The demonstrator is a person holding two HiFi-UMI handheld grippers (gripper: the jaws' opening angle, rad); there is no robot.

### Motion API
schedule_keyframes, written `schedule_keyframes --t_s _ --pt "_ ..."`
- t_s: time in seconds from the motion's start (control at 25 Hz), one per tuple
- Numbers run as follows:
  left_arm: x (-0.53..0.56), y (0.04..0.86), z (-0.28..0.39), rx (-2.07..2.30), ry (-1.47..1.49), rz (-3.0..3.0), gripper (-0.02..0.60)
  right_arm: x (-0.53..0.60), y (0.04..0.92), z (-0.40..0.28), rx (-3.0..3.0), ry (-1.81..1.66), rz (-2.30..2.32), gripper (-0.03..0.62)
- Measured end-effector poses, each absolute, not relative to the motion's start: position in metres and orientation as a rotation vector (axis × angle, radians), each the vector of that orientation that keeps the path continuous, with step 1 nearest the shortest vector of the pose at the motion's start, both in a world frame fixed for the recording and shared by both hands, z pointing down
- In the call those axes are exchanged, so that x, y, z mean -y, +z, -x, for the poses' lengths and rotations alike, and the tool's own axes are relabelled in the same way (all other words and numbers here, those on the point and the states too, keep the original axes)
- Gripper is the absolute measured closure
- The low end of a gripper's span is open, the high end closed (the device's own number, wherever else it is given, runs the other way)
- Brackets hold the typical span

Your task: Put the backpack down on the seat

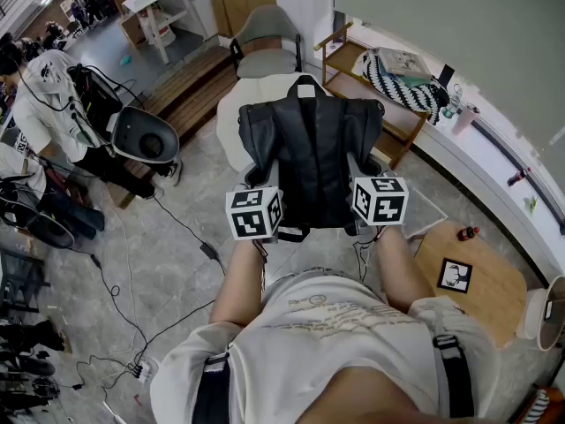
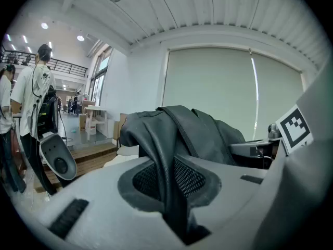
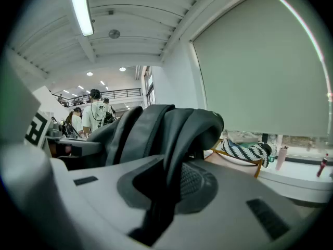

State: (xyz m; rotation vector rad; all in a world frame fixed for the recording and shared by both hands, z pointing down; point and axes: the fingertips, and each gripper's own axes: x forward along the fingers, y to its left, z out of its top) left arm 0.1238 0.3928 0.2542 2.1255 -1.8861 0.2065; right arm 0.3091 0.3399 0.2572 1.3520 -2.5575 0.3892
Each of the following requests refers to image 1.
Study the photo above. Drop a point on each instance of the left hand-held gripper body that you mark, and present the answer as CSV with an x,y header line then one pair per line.
x,y
251,214

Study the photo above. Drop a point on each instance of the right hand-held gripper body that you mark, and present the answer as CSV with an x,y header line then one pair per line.
x,y
381,201

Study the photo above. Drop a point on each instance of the black backpack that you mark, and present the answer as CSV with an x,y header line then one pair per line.
x,y
309,148

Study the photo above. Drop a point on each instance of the white egg-shaped cushion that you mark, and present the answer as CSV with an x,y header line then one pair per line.
x,y
229,117

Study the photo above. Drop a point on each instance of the person's right forearm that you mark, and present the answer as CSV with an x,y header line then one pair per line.
x,y
401,272

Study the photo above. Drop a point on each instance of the person's left forearm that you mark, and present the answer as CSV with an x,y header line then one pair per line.
x,y
238,281

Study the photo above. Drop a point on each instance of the white floor sheet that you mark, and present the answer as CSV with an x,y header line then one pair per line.
x,y
426,212

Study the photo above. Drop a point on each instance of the black power adapter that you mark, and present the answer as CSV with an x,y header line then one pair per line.
x,y
210,251

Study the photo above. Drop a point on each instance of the small red bottle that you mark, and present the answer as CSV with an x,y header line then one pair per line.
x,y
467,234
517,177

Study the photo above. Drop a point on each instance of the black framed picture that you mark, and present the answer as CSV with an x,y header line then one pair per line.
x,y
454,275

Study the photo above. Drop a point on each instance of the black and white striped blanket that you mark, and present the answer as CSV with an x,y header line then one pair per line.
x,y
397,90

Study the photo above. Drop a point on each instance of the pink tumbler cup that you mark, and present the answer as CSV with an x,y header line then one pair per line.
x,y
463,119

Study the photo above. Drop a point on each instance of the clear water bottle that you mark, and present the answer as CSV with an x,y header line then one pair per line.
x,y
450,106

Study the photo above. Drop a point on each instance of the wooden slatted platform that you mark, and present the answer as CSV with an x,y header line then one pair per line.
x,y
194,86

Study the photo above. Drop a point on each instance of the pale magazine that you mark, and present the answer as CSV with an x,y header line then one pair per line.
x,y
404,62

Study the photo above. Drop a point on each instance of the small black box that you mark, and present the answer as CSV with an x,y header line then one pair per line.
x,y
446,75

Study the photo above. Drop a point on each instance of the round wooden side table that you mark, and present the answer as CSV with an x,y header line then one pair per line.
x,y
485,303

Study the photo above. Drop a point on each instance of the low wooden bench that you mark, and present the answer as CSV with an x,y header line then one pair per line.
x,y
344,60

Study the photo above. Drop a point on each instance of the person's white printed t-shirt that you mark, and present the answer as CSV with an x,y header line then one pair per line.
x,y
318,347

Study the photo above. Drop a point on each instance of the small green item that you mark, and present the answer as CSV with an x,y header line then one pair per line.
x,y
531,204

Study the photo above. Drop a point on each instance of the white power strip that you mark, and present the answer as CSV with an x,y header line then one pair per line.
x,y
145,369

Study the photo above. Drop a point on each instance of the grey upholstered chair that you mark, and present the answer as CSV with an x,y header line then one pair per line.
x,y
265,24

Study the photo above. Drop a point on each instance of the black equipment cart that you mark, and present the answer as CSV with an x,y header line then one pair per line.
x,y
99,100

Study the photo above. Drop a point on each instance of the large cardboard box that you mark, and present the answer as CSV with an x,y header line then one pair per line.
x,y
247,2

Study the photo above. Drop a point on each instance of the wooden crate with striped cushion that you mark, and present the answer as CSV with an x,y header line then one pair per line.
x,y
545,406

